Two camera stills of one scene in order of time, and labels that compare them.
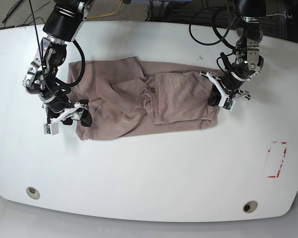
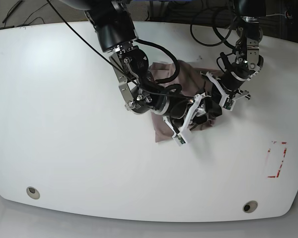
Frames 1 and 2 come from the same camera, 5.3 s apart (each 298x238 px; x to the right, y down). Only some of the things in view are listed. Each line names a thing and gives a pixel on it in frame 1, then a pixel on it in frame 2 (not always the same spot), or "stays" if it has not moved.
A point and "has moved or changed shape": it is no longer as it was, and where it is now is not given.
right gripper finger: x=214 y=97 stays
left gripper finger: x=86 y=120 → x=212 y=107
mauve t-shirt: x=125 y=95 has moved or changed shape
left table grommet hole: x=33 y=193 stays
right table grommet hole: x=250 y=206 stays
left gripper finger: x=68 y=121 → x=200 y=119
